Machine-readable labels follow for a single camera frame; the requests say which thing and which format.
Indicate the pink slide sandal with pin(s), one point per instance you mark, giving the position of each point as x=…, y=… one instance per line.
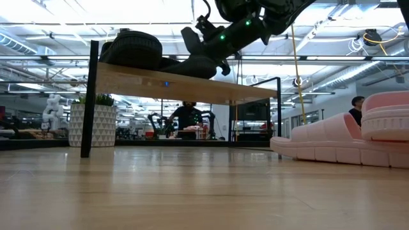
x=386, y=124
x=335, y=150

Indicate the black cabinet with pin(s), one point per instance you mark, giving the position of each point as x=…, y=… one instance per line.
x=252, y=111

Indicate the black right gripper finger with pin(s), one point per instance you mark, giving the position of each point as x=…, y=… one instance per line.
x=225, y=67
x=193, y=41

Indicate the black slide sandal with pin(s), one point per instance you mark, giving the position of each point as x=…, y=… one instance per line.
x=191, y=68
x=134, y=51

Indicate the wooden shelf with black frame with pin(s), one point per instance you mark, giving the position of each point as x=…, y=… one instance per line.
x=191, y=89

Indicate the plant in white patterned pot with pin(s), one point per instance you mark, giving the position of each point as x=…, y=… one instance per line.
x=102, y=127

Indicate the white humanoid robot figure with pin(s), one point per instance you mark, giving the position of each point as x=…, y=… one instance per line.
x=52, y=111

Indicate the person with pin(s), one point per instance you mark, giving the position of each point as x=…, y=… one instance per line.
x=187, y=118
x=355, y=116

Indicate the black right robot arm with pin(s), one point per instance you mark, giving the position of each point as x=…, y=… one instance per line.
x=281, y=12

